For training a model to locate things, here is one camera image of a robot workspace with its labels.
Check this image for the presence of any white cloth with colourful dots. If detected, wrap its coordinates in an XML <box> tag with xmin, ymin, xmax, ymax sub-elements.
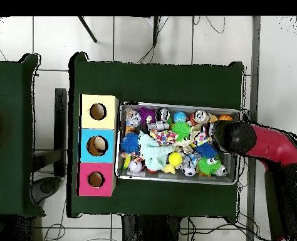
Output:
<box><xmin>149</xmin><ymin>129</ymin><xmax>212</xmax><ymax>147</ymax></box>

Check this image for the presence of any clear plastic packet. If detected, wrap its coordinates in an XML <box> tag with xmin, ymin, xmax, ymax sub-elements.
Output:
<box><xmin>124</xmin><ymin>107</ymin><xmax>142</xmax><ymax>127</ymax></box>

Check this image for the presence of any wooden box with three holes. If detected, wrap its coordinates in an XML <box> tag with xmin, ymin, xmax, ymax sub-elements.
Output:
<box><xmin>76</xmin><ymin>94</ymin><xmax>120</xmax><ymax>197</ymax></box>

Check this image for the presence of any silver plastic toy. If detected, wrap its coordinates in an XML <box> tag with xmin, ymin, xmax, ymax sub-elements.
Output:
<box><xmin>148</xmin><ymin>120</ymin><xmax>170</xmax><ymax>131</ymax></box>

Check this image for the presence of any mint green cloth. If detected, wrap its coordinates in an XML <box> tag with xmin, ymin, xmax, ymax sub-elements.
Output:
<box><xmin>138</xmin><ymin>130</ymin><xmax>175</xmax><ymax>171</ymax></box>

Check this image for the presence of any purple spiky toy with eyes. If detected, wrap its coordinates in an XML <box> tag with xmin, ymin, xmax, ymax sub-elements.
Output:
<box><xmin>138</xmin><ymin>107</ymin><xmax>157</xmax><ymax>125</ymax></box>

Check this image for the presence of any blue spiky rubber ball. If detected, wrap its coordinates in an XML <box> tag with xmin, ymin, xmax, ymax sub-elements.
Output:
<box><xmin>120</xmin><ymin>132</ymin><xmax>141</xmax><ymax>153</ymax></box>

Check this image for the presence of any green spiky rubber ball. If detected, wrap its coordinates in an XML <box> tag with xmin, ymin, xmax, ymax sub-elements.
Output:
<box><xmin>170</xmin><ymin>121</ymin><xmax>192</xmax><ymax>141</ymax></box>

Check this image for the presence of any blue globe ball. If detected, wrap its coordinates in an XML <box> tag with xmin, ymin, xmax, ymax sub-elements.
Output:
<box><xmin>172</xmin><ymin>110</ymin><xmax>187</xmax><ymax>123</ymax></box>

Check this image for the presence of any white baseball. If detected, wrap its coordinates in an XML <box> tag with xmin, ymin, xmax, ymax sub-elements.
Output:
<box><xmin>128</xmin><ymin>159</ymin><xmax>143</xmax><ymax>173</ymax></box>

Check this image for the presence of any dark green table cloth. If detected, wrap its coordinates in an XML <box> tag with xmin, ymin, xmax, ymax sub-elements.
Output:
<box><xmin>0</xmin><ymin>53</ymin><xmax>46</xmax><ymax>218</ymax></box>
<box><xmin>66</xmin><ymin>51</ymin><xmax>246</xmax><ymax>218</ymax></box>

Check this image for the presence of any green spiky toy with eyes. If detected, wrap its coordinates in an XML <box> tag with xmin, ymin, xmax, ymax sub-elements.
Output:
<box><xmin>197</xmin><ymin>154</ymin><xmax>223</xmax><ymax>176</ymax></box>

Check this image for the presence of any black upright panel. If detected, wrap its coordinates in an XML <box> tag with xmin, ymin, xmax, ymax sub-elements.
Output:
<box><xmin>54</xmin><ymin>87</ymin><xmax>68</xmax><ymax>178</ymax></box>

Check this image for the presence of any black tripod leg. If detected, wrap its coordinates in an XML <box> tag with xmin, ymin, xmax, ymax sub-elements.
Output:
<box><xmin>77</xmin><ymin>16</ymin><xmax>98</xmax><ymax>43</ymax></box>
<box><xmin>152</xmin><ymin>16</ymin><xmax>161</xmax><ymax>47</ymax></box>

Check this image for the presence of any grey round stand base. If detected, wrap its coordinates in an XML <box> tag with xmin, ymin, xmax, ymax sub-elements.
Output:
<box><xmin>31</xmin><ymin>176</ymin><xmax>62</xmax><ymax>205</ymax></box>

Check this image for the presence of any shallow wire mesh bin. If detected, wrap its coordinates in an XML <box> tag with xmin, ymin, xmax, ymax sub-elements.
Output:
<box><xmin>115</xmin><ymin>100</ymin><xmax>241</xmax><ymax>186</ymax></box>

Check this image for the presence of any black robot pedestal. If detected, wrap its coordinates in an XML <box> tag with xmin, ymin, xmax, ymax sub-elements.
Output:
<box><xmin>122</xmin><ymin>214</ymin><xmax>182</xmax><ymax>241</ymax></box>

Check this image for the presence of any grey floor cable cover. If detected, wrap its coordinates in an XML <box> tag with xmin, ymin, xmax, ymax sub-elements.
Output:
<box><xmin>246</xmin><ymin>16</ymin><xmax>261</xmax><ymax>241</ymax></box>

